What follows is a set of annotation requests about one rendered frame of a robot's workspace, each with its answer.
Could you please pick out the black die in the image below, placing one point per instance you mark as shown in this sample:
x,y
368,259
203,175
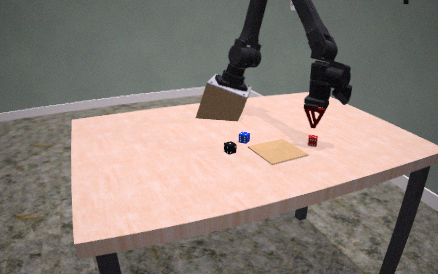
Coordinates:
x,y
230,147

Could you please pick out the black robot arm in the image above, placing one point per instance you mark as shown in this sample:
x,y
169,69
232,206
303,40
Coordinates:
x,y
241,56

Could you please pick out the tan flat mat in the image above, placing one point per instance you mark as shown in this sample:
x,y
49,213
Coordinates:
x,y
277,151

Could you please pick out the red die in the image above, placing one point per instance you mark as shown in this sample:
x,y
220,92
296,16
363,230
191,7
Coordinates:
x,y
312,140

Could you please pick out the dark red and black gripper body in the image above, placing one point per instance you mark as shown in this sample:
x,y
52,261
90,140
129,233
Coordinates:
x,y
310,98

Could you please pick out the blue die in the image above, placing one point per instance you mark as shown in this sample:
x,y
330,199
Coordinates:
x,y
244,137

